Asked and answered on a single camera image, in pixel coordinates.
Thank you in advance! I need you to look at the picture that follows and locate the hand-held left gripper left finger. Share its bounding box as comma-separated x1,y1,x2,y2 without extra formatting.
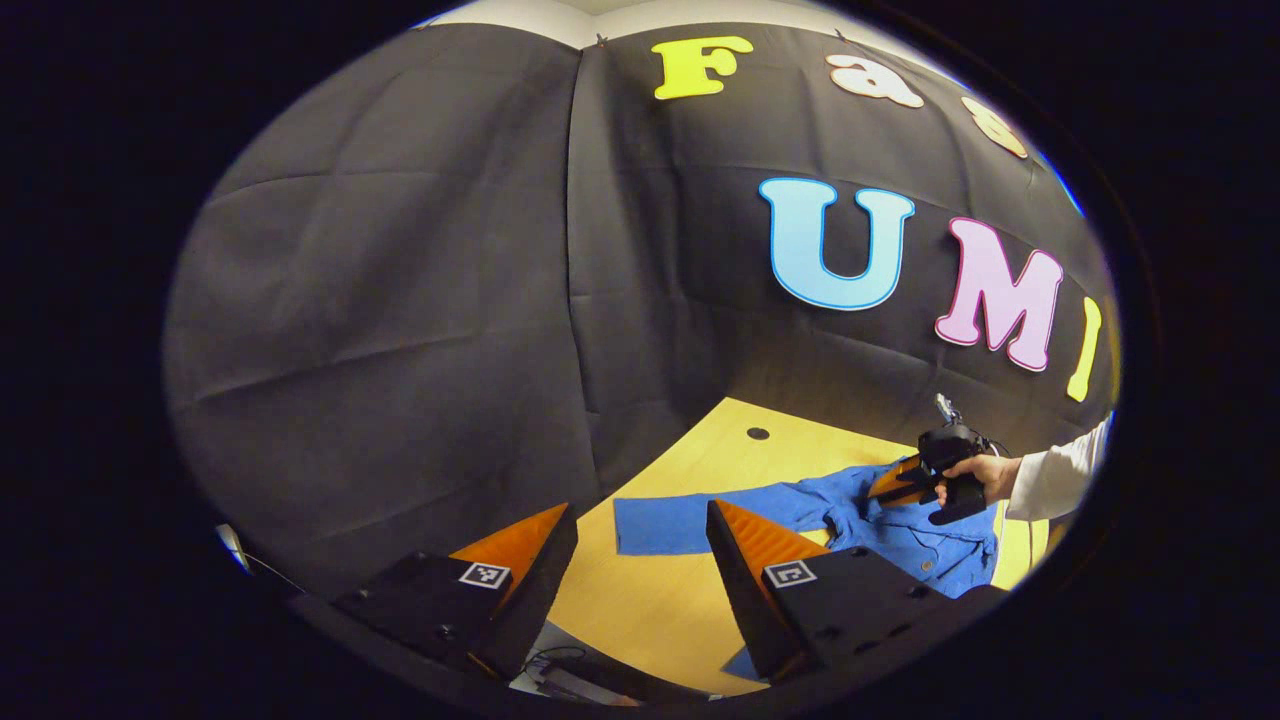
330,502,581,683

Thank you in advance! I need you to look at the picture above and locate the blue button shirt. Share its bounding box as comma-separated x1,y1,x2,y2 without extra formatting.
612,462,1001,683

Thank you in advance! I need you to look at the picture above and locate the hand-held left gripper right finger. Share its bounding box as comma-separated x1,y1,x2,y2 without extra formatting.
704,499,953,683

